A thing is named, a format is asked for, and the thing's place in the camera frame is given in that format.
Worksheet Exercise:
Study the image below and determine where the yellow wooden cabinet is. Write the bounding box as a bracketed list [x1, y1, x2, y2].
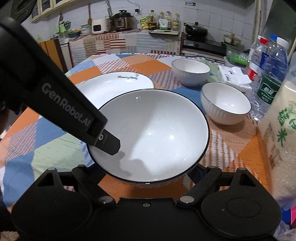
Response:
[39, 39, 68, 73]

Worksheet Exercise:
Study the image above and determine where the patchwork counter cloth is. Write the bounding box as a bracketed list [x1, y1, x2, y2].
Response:
[69, 29, 184, 66]

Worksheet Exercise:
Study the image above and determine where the green plastic basket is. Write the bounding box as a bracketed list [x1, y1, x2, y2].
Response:
[226, 45, 248, 67]

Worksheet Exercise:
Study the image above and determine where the blue label water bottle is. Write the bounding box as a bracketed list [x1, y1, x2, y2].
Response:
[260, 34, 278, 70]

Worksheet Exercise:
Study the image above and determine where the black electric pressure cooker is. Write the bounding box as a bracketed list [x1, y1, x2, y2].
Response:
[113, 9, 133, 32]

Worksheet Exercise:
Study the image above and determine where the green label water bottle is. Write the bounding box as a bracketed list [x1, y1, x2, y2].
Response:
[250, 37, 290, 121]

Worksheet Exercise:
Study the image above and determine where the colourful patchwork tablecloth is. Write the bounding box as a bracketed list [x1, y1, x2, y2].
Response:
[1, 54, 271, 208]

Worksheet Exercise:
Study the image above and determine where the clear bag of rice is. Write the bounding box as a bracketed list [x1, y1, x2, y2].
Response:
[256, 0, 296, 209]

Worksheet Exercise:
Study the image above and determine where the black wok on stove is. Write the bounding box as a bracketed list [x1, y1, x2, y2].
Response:
[184, 22, 208, 38]

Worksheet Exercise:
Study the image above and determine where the white ribbed bowl far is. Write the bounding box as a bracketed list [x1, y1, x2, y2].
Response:
[171, 59, 211, 87]

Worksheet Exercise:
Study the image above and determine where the white tissue pack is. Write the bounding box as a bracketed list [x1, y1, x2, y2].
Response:
[218, 65, 252, 96]

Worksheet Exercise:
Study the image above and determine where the white small rice cooker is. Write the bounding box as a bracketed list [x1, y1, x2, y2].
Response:
[91, 18, 112, 35]

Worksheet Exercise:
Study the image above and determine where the cooking oil bottle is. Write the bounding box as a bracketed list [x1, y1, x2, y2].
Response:
[149, 9, 158, 31]

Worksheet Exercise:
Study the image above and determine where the cream wall cabinet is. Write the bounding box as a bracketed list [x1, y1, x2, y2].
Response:
[30, 0, 74, 22]

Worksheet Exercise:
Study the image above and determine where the white ribbed bowl middle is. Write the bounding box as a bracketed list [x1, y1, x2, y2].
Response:
[201, 82, 251, 126]

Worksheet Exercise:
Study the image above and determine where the red label water bottle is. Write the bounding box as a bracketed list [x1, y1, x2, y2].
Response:
[246, 35, 268, 82]

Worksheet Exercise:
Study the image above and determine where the white ribbed bowl black rim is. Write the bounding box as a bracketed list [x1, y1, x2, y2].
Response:
[87, 89, 210, 185]

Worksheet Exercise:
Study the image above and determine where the white plate with black rim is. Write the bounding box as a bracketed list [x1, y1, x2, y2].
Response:
[76, 72, 154, 109]

